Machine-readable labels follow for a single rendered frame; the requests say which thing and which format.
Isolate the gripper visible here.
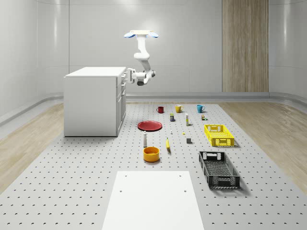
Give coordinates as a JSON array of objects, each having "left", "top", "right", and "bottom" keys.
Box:
[{"left": 124, "top": 68, "right": 134, "bottom": 84}]

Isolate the white drawer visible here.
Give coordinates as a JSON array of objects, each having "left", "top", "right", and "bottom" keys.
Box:
[{"left": 116, "top": 70, "right": 127, "bottom": 88}]

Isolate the white cabinet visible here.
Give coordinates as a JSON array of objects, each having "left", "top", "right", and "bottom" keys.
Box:
[{"left": 63, "top": 66, "right": 127, "bottom": 138}]

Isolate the red plate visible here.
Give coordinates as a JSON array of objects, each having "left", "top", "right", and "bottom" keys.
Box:
[{"left": 137, "top": 120, "right": 163, "bottom": 132}]

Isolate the yellow bowl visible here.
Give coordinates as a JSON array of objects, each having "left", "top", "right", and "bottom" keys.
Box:
[{"left": 143, "top": 146, "right": 160, "bottom": 163}]

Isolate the yellow basket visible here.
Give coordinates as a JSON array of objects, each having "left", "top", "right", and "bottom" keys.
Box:
[{"left": 204, "top": 124, "right": 235, "bottom": 147}]

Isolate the white board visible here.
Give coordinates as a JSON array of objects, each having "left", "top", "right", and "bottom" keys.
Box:
[{"left": 101, "top": 171, "right": 205, "bottom": 230}]

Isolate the dark grey basket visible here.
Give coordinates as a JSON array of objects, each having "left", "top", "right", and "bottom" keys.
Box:
[{"left": 198, "top": 151, "right": 241, "bottom": 190}]

